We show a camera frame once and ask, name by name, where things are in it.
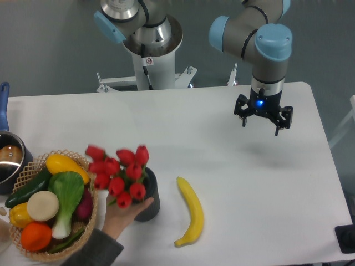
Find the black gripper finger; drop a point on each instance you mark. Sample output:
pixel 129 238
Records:
pixel 282 118
pixel 242 109

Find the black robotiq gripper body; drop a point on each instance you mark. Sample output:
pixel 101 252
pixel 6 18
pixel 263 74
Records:
pixel 264 105

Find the dark grey ribbed vase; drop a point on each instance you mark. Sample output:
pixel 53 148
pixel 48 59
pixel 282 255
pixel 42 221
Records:
pixel 151 185

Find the red tulip bouquet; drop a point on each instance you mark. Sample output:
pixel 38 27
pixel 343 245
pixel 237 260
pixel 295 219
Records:
pixel 123 176

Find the grey sleeved forearm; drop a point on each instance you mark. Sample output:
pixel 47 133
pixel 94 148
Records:
pixel 100 249

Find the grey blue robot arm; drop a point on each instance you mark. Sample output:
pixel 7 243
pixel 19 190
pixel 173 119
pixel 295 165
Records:
pixel 255 36

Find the bare human hand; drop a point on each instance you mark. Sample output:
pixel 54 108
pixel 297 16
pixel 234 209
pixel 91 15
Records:
pixel 117 219

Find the yellow banana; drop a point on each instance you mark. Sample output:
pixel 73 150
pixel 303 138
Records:
pixel 197 220

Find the black device at table edge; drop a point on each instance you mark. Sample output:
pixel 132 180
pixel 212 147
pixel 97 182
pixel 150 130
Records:
pixel 345 238

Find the purple sweet potato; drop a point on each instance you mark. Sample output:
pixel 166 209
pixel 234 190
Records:
pixel 85 207

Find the green bok choy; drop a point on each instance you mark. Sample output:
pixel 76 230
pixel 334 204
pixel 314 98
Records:
pixel 68 188

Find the yellow squash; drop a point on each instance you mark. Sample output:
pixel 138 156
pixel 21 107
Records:
pixel 57 163

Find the dark green cucumber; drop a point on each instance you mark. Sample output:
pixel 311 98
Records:
pixel 36 184

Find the woven wicker basket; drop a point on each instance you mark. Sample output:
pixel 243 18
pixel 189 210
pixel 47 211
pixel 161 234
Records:
pixel 84 226

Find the green bean pod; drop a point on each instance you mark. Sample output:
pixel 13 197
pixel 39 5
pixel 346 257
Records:
pixel 69 242

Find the beige round mushroom cap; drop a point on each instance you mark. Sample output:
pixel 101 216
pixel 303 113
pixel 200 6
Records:
pixel 42 206

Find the dark pot with glass lid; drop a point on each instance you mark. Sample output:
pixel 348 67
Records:
pixel 14 157

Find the orange fruit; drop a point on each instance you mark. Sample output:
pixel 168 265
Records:
pixel 36 236

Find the yellow bell pepper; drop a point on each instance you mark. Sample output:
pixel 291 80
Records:
pixel 19 216

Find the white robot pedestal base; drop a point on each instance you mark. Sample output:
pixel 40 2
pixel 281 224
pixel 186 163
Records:
pixel 153 52

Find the blue pan handle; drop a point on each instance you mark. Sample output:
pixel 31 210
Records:
pixel 5 87

